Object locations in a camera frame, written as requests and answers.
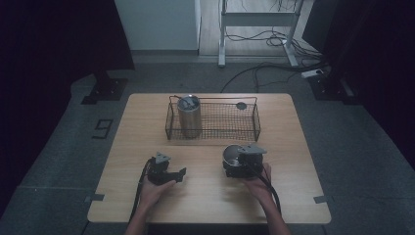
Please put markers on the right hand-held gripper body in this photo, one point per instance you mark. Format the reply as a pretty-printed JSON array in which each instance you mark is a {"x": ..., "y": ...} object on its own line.
[{"x": 249, "y": 161}]

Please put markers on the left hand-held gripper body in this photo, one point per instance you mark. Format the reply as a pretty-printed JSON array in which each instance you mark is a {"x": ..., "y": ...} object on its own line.
[{"x": 158, "y": 173}]

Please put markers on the silver metal mug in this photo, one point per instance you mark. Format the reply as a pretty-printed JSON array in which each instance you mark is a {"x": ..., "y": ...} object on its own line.
[{"x": 231, "y": 155}]

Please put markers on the stainless steel tumbler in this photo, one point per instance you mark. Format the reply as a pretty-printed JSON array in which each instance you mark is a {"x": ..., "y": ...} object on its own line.
[{"x": 189, "y": 116}]

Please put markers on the person's left hand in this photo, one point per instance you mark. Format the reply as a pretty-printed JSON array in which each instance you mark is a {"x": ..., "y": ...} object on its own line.
[{"x": 152, "y": 192}]

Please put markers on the person's right hand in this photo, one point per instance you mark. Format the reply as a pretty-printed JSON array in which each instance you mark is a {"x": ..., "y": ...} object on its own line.
[{"x": 259, "y": 186}]

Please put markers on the black round table grommet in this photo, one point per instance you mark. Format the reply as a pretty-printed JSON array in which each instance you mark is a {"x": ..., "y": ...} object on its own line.
[{"x": 241, "y": 105}]

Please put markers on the grey tape piece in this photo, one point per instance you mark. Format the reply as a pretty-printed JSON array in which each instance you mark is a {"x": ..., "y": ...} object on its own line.
[
  {"x": 320, "y": 199},
  {"x": 94, "y": 197}
]

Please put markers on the black floor tape marker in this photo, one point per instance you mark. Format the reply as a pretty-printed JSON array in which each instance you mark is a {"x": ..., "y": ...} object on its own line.
[{"x": 103, "y": 129}]

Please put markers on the black stand base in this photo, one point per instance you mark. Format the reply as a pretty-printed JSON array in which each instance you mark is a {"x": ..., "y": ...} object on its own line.
[
  {"x": 331, "y": 88},
  {"x": 106, "y": 89}
]

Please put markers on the white power strip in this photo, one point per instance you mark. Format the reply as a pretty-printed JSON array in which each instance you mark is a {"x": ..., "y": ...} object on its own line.
[{"x": 312, "y": 73}]

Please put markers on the white cabinet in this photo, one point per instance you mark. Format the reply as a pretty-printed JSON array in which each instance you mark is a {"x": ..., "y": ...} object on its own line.
[{"x": 156, "y": 23}]

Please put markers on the dark curtain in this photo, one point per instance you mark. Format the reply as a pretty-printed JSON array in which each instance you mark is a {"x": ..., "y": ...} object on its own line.
[
  {"x": 49, "y": 65},
  {"x": 375, "y": 58}
]

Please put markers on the white metal desk frame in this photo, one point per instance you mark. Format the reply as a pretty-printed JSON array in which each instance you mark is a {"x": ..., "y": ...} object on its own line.
[{"x": 257, "y": 19}]

